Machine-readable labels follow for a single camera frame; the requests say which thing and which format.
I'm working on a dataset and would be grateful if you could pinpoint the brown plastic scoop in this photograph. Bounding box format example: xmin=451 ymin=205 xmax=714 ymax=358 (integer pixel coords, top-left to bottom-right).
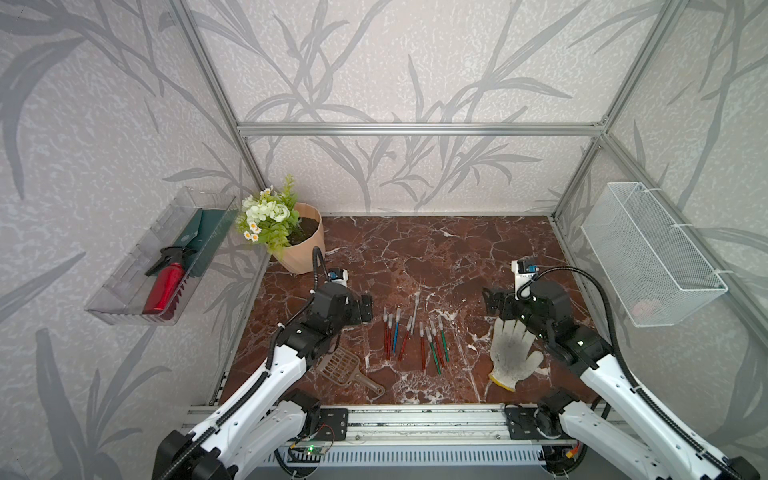
xmin=317 ymin=347 xmax=386 ymax=397

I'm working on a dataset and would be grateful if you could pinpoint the green carving knife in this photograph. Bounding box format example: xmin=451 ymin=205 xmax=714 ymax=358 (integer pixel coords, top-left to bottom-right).
xmin=426 ymin=327 xmax=442 ymax=376
xmin=438 ymin=316 xmax=450 ymax=364

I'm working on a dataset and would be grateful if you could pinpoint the white work glove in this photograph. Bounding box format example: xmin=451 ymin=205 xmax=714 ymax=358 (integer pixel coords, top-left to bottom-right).
xmin=489 ymin=318 xmax=544 ymax=391

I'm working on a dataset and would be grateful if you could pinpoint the small circuit board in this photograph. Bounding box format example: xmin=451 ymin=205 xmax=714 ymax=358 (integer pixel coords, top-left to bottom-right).
xmin=286 ymin=443 xmax=332 ymax=464

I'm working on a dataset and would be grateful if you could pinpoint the terracotta flower pot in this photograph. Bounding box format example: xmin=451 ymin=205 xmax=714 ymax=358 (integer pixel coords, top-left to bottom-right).
xmin=274 ymin=202 xmax=325 ymax=274

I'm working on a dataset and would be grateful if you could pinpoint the green carving knife right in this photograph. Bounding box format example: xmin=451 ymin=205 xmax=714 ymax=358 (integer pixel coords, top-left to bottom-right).
xmin=438 ymin=316 xmax=450 ymax=364

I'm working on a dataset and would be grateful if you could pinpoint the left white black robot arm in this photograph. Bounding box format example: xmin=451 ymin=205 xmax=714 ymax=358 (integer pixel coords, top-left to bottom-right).
xmin=152 ymin=282 xmax=373 ymax=479

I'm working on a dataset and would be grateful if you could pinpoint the red spray bottle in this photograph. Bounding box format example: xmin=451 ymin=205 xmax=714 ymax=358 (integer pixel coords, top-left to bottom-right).
xmin=142 ymin=246 xmax=195 ymax=320

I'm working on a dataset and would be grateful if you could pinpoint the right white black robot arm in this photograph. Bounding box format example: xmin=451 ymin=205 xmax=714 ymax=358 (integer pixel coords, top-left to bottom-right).
xmin=482 ymin=281 xmax=760 ymax=479

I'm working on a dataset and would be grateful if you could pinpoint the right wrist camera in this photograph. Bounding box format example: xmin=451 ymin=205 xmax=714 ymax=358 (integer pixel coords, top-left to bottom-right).
xmin=511 ymin=257 xmax=539 ymax=297

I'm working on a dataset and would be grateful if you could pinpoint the green carving knife left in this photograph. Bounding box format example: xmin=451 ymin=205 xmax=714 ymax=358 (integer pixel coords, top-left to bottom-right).
xmin=426 ymin=327 xmax=442 ymax=376

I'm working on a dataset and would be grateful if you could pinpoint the artificial white flower plant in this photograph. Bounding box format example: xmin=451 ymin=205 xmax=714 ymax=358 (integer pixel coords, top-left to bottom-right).
xmin=235 ymin=175 xmax=300 ymax=259

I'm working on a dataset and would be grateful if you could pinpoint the clear plastic wall tray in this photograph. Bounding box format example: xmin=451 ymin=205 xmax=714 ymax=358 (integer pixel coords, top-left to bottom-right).
xmin=85 ymin=187 xmax=237 ymax=326

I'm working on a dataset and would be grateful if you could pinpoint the white wire mesh basket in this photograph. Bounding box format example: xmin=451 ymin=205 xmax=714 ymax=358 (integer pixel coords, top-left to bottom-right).
xmin=582 ymin=182 xmax=729 ymax=328

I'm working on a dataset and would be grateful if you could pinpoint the blue carving knife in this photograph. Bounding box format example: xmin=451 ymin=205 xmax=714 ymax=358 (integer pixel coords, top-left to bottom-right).
xmin=391 ymin=307 xmax=401 ymax=355

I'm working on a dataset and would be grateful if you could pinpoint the green garden trowel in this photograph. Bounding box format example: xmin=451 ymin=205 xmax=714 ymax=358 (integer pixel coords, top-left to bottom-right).
xmin=176 ymin=209 xmax=236 ymax=278

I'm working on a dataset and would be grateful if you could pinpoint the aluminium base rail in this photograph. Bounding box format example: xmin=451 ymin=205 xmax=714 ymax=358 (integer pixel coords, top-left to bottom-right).
xmin=173 ymin=403 xmax=679 ymax=448

